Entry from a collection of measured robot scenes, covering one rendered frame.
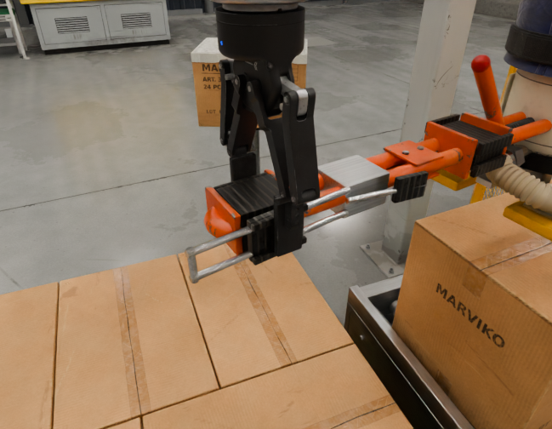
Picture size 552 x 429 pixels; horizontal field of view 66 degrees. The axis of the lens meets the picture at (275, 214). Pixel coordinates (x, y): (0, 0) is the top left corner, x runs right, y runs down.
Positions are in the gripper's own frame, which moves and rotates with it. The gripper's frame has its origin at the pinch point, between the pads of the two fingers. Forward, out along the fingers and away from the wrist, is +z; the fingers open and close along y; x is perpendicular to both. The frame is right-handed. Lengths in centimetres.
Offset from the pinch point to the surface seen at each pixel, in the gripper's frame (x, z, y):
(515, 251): -62, 32, 1
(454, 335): -51, 52, 2
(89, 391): 26, 72, 47
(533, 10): -49, -16, 6
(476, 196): -182, 96, 84
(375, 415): -32, 72, 5
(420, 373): -46, 65, 5
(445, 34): -130, 7, 86
